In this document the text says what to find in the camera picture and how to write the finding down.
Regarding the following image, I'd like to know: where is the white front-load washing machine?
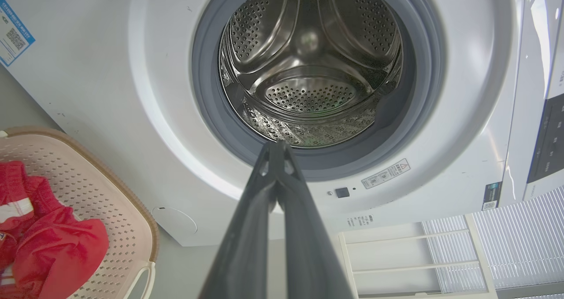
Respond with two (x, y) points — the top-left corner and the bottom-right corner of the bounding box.
(0, 0), (564, 247)

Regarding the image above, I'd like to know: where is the grey warning sticker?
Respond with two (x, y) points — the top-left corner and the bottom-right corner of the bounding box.
(361, 159), (411, 189)

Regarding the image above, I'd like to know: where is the stainless steel washing machine drum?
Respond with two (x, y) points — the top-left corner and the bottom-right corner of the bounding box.
(218, 0), (404, 149)

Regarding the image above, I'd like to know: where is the white text label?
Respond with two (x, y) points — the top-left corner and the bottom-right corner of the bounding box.
(346, 213), (375, 228)

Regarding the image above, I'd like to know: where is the blue energy label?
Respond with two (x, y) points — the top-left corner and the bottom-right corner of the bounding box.
(0, 0), (36, 67)

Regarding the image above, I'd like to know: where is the cream perforated laundry basket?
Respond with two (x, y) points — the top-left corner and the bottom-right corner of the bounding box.
(0, 126), (160, 299)

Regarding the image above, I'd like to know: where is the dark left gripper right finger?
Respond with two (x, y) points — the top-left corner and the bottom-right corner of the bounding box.
(278, 141), (355, 299)

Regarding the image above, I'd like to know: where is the red clothing item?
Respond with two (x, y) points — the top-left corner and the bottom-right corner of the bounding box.
(0, 160), (110, 299)

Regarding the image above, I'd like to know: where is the grey rubber door gasket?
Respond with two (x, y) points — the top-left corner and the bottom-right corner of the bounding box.
(191, 0), (446, 181)

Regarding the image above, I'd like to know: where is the white slatted panel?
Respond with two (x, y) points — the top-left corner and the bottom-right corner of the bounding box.
(421, 187), (564, 299)

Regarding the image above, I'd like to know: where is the dark blue QR code sticker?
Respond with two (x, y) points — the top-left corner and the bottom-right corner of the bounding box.
(482, 181), (503, 210)

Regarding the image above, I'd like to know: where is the round filter cover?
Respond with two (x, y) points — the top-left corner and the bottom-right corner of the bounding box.
(152, 207), (198, 236)

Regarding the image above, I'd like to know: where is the white open frame rack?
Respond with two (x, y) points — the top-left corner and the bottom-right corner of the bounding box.
(338, 213), (498, 299)

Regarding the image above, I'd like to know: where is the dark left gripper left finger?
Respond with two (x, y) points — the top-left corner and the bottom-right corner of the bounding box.
(198, 141), (282, 299)

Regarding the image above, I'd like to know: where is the dark grey control panel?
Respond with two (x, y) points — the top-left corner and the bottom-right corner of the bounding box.
(527, 94), (564, 184)

